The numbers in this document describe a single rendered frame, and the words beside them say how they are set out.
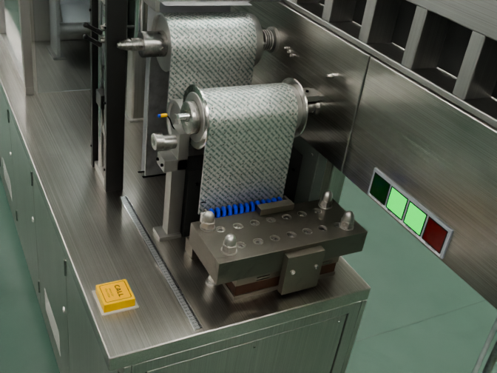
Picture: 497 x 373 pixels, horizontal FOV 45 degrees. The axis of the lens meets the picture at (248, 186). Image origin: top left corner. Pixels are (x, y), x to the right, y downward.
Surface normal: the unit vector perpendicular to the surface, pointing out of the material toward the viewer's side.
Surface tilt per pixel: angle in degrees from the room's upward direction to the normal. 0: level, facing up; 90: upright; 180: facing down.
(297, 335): 90
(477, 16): 90
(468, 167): 90
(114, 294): 0
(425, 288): 0
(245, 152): 90
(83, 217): 0
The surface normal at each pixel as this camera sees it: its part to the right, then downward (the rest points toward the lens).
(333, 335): 0.45, 0.51
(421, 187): -0.88, 0.14
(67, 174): 0.13, -0.85
